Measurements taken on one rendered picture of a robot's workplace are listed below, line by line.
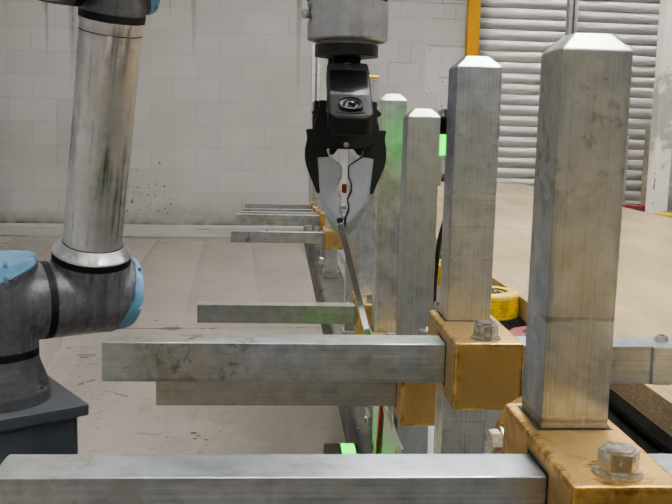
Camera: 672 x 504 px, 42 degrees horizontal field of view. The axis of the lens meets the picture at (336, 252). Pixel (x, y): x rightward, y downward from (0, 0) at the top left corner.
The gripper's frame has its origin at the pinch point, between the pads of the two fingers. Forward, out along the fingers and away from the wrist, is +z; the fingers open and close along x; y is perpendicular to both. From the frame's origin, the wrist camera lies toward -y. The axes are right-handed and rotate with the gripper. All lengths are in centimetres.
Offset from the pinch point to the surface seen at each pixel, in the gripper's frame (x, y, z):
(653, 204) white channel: -103, 152, 9
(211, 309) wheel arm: 17.9, 40.8, 18.4
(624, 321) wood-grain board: -33.8, 1.5, 11.1
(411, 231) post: -6.9, -5.4, -0.1
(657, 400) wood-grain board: -25.3, -26.9, 11.7
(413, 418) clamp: -6.6, -12.7, 18.2
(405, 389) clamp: -5.7, -12.7, 15.2
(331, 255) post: -8, 145, 24
